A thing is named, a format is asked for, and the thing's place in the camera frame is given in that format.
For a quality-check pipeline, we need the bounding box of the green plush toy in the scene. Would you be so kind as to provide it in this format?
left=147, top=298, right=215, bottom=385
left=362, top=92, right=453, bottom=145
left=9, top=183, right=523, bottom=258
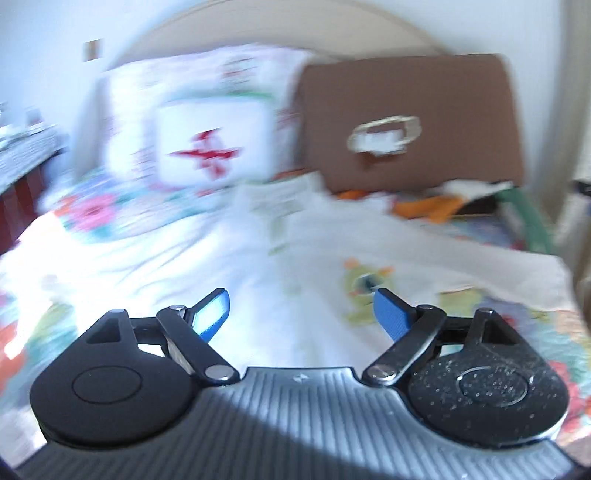
left=496, top=189, right=556, bottom=256

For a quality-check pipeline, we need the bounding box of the pink patterned pillow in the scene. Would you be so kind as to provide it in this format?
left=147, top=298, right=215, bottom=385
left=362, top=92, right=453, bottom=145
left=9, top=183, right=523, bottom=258
left=99, top=45, right=315, bottom=185

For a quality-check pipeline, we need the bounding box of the beige patterned curtain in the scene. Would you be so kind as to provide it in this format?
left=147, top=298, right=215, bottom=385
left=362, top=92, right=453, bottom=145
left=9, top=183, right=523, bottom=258
left=554, top=175, right=591, bottom=289

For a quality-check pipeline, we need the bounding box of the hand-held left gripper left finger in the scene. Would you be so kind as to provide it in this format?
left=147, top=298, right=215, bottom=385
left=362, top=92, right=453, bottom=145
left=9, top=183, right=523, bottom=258
left=85, top=287, right=241, bottom=386

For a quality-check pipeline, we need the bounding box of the brown pillow with cloud embroidery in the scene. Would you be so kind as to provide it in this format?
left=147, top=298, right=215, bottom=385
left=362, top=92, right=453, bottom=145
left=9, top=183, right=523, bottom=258
left=295, top=53, right=527, bottom=195

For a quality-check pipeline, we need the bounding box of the white pillow with red character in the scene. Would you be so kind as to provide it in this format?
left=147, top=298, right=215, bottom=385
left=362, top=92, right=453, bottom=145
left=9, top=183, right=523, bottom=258
left=152, top=99, right=276, bottom=188

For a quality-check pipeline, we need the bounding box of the cream waffle-knit garment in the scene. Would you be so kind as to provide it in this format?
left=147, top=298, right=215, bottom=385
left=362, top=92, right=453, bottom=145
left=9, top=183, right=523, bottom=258
left=0, top=175, right=578, bottom=370

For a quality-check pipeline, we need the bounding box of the white and orange goose plush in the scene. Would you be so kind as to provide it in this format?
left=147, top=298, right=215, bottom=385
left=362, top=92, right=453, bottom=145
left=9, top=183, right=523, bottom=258
left=392, top=179, right=514, bottom=223

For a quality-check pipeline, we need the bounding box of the beige headboard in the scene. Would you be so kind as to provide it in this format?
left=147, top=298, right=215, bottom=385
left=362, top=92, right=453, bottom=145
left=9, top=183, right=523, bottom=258
left=74, top=0, right=462, bottom=153

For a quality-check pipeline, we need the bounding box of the floral quilt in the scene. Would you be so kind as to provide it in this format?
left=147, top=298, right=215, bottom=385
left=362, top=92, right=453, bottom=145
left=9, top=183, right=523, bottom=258
left=0, top=168, right=591, bottom=444

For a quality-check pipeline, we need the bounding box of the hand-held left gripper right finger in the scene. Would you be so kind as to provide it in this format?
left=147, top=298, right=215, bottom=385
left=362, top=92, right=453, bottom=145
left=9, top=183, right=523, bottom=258
left=362, top=287, right=522, bottom=388

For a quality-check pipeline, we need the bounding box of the side table with patterned cloth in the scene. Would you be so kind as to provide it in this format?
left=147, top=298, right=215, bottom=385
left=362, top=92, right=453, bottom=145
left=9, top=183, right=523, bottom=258
left=0, top=124, right=70, bottom=254

